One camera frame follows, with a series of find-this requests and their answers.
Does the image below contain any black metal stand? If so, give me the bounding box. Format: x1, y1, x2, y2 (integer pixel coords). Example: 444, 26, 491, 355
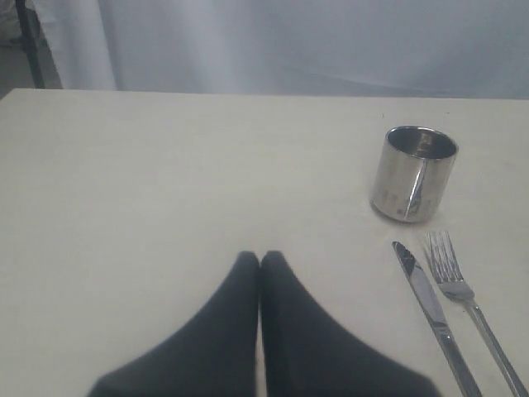
1, 0, 45, 88

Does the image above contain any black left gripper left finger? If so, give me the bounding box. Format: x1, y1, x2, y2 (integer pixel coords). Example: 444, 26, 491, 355
89, 251, 260, 396

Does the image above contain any steel table knife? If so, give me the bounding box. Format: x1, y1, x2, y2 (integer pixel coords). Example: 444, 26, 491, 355
392, 241, 483, 397

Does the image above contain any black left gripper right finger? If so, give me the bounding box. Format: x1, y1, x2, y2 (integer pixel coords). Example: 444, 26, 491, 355
260, 251, 431, 396

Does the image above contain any shiny steel cup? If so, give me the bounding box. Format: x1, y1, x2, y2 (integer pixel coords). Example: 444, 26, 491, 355
370, 126, 459, 223

